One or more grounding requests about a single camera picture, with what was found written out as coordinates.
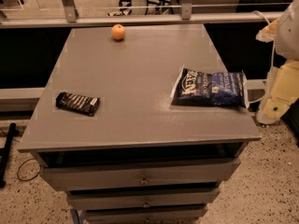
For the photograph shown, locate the black floor cable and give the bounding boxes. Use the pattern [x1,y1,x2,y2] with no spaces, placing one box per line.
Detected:
[16,158,42,182]

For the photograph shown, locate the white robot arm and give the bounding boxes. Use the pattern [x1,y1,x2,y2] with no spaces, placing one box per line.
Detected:
[256,0,299,124]

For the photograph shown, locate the orange fruit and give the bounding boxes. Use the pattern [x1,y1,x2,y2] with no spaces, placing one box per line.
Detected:
[111,24,126,41]

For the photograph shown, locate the blue chip bag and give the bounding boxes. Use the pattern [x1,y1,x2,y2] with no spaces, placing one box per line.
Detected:
[171,67,249,108]

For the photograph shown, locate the grey metal railing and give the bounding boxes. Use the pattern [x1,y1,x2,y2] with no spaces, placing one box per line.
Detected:
[0,0,281,28]

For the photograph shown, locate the black rxbar chocolate bar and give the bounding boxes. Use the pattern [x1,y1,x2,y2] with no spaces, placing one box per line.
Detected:
[55,91,100,116]

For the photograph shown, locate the grey drawer cabinet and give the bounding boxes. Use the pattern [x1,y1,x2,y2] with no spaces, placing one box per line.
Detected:
[20,24,260,224]

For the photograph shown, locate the black floor stand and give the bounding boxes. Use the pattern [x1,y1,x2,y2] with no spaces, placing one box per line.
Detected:
[0,123,18,189]

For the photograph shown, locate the white cable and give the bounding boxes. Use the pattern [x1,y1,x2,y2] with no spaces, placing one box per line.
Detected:
[248,10,278,105]

